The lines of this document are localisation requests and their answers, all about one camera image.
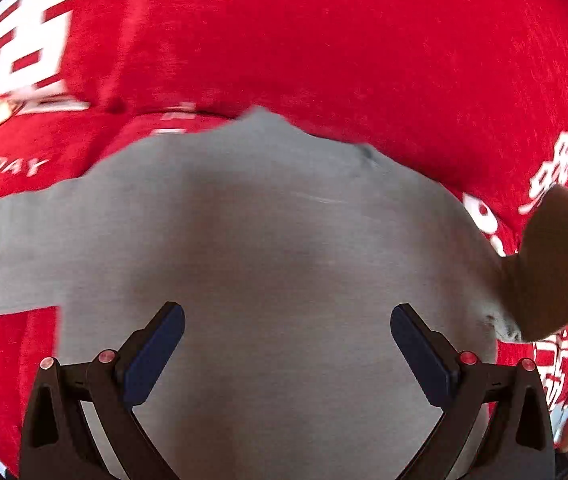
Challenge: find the grey knit sweater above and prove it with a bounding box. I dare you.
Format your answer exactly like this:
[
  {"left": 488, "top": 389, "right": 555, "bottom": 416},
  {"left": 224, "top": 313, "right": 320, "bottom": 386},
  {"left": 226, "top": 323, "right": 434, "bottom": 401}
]
[{"left": 0, "top": 105, "right": 568, "bottom": 480}]

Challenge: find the red wedding bed cover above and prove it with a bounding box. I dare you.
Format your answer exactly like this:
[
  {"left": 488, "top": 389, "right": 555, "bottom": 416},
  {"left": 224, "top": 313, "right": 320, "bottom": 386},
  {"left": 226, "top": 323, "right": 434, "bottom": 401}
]
[{"left": 0, "top": 94, "right": 568, "bottom": 478}]

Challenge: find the red wedding pillow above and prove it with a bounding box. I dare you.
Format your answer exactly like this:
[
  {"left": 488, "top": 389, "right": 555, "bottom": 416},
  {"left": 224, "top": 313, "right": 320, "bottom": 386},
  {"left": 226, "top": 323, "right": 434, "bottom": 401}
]
[{"left": 0, "top": 0, "right": 568, "bottom": 255}]

